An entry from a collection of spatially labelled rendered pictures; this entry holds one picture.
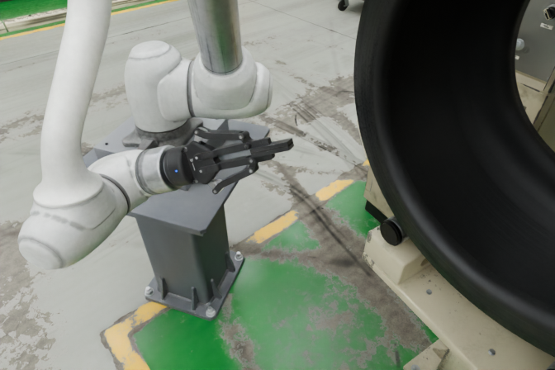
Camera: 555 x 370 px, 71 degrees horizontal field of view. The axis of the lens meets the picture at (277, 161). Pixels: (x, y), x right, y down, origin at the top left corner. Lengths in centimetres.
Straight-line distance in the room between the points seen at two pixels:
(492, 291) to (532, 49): 86
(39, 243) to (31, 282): 129
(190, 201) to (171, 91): 30
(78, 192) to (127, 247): 125
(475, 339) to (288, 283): 106
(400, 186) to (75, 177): 49
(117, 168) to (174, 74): 36
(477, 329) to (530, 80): 77
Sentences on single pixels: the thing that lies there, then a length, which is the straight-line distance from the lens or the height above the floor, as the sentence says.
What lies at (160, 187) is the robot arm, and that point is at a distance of 75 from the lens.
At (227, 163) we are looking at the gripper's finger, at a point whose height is 96.
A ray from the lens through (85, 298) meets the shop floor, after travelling 181.
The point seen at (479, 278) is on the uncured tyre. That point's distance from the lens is 55.
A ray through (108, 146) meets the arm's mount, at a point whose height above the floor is 73.
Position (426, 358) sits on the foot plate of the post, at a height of 1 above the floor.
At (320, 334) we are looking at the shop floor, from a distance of 157.
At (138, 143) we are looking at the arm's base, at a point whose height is 75.
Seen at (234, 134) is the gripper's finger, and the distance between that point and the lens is 67.
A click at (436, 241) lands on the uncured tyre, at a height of 99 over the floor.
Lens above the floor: 139
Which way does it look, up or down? 39 degrees down
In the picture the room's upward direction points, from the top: straight up
